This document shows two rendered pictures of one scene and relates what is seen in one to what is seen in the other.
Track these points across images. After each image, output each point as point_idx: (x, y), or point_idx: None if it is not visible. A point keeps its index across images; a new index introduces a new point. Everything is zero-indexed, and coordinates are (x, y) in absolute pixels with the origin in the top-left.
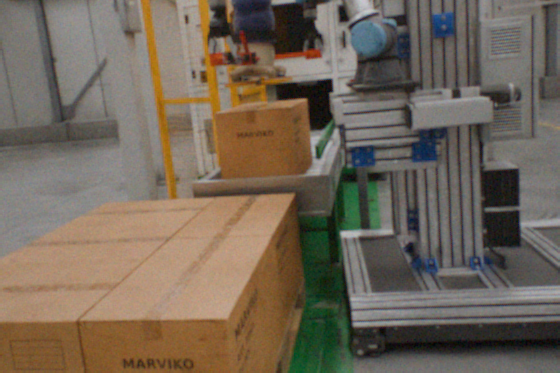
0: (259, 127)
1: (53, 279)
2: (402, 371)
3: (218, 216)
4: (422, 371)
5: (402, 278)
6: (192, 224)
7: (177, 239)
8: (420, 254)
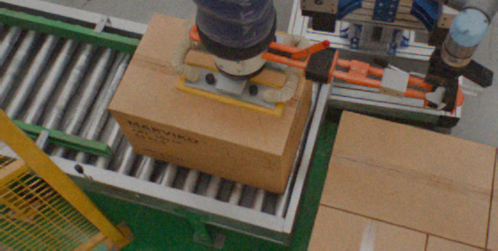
0: (301, 104)
1: None
2: (464, 109)
3: (415, 198)
4: (465, 97)
5: (406, 68)
6: (439, 227)
7: (490, 239)
8: (394, 41)
